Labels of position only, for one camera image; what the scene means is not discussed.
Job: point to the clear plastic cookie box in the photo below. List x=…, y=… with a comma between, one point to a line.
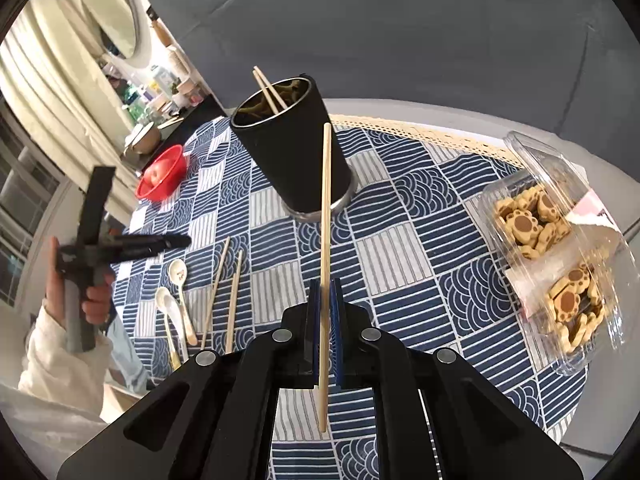
x=575, y=180

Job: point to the window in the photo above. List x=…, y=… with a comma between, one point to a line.
x=20, y=200

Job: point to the red plastic basket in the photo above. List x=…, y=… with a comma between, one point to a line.
x=167, y=180

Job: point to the red apple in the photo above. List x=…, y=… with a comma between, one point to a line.
x=156, y=173

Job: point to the cream curtain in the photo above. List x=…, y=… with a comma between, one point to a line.
x=55, y=90

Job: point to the person's left forearm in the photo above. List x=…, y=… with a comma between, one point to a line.
x=55, y=370

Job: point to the dark side table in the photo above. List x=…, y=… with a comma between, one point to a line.
x=200, y=110

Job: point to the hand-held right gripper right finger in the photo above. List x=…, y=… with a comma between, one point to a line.
x=337, y=320

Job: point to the wooden bowl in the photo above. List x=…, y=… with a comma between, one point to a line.
x=142, y=139

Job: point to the person's white garment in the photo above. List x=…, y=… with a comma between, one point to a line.
x=40, y=425

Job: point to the person's light blue trousers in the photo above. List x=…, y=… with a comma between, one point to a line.
x=125, y=360

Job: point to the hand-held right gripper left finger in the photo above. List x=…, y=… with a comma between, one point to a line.
x=314, y=320

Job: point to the oval wall mirror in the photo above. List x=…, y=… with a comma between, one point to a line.
x=107, y=10

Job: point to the wooden chopstick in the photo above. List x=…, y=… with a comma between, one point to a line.
x=264, y=91
x=270, y=86
x=234, y=300
x=216, y=290
x=326, y=210

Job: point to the person's left hand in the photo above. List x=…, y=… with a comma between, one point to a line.
x=102, y=305

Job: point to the white spoon with dog print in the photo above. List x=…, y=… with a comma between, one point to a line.
x=165, y=301

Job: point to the blue white patterned tablecloth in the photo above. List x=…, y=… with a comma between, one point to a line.
x=400, y=260

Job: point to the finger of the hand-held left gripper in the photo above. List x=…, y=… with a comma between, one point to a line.
x=150, y=246

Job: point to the black utensil holder cup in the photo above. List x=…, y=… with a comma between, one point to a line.
x=295, y=160

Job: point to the pile of paw shaped cookies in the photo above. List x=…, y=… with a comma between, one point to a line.
x=522, y=225

